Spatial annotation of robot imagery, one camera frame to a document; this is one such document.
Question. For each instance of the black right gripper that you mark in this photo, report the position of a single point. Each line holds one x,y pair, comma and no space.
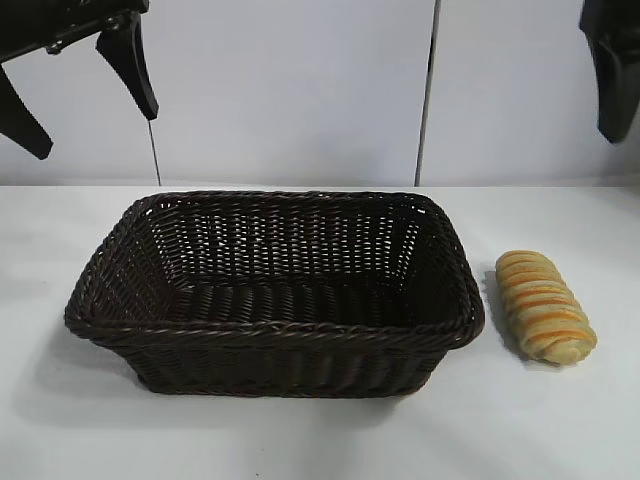
615,17

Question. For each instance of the long striped bread roll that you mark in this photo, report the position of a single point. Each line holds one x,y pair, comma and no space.
545,310

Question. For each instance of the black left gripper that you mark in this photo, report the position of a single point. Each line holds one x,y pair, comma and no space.
50,25

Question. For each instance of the dark brown wicker basket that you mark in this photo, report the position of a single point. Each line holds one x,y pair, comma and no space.
275,360

